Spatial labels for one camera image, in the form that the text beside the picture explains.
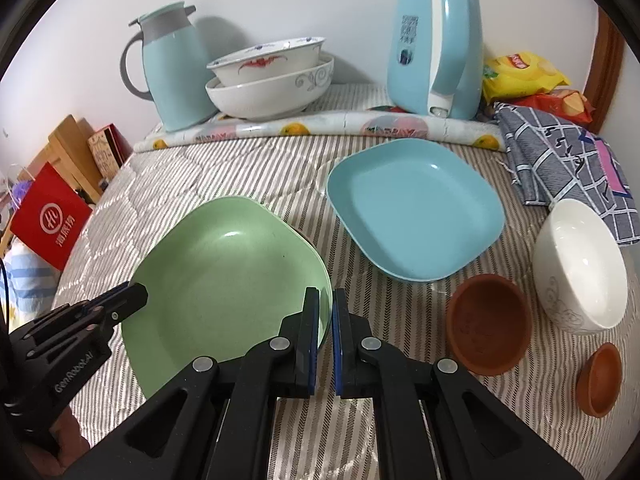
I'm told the green square plate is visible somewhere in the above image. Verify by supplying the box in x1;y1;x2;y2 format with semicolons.
122;196;332;398

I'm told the small brown clay bowl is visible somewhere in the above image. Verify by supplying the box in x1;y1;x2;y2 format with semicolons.
576;342;623;418

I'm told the blue square plate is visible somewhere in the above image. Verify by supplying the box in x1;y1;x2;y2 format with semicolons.
326;139;506;283

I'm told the white ceramic bowl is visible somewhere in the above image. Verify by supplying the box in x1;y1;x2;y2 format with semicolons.
532;198;628;335

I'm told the person's left hand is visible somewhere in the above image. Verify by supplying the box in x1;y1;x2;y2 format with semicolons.
23;406;90;478

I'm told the red paper bag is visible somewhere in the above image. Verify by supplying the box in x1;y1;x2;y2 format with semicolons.
11;162;92;271

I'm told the striped quilted table cover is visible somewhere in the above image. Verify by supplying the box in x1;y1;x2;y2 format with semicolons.
55;136;639;479

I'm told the patterned gift box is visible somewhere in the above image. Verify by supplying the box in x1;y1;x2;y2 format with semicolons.
87;124;132;181

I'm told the brown paper bag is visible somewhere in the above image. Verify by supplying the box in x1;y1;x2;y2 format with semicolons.
9;115;103;204

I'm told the light blue thermos jug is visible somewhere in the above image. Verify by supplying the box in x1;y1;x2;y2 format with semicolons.
119;1;217;132

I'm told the white bowl with grey scrolls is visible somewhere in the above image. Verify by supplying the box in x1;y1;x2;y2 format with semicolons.
205;54;334;120

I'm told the white bowl with fish pattern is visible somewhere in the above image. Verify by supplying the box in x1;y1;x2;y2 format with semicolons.
206;36;326;87

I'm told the grey checked folded cloth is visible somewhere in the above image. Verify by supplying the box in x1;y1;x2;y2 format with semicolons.
495;103;639;246

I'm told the fruit print rolled mat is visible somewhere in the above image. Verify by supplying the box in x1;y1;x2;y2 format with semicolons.
134;110;506;153

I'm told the red snack bag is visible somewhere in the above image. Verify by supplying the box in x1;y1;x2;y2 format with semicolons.
511;89;593;127

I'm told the yellow chips bag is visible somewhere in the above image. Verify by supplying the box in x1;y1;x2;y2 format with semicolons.
482;51;570;104

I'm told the light blue electric kettle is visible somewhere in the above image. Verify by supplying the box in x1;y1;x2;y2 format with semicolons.
387;0;483;120

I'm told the brown wooden door frame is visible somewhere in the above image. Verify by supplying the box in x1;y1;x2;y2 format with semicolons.
584;8;626;133

